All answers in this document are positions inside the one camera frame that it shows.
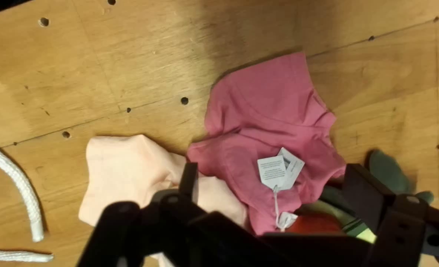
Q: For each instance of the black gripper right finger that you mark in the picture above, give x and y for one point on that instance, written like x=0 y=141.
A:
x=405 y=226

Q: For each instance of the pink cloth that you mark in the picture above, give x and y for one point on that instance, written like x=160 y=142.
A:
x=257 y=111

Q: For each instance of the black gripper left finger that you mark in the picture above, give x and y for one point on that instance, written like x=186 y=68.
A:
x=172 y=224

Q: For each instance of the peach shirt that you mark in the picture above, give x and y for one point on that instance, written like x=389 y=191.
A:
x=135 y=168

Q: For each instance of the red green plush toy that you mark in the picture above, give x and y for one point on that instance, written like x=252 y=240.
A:
x=332 y=215

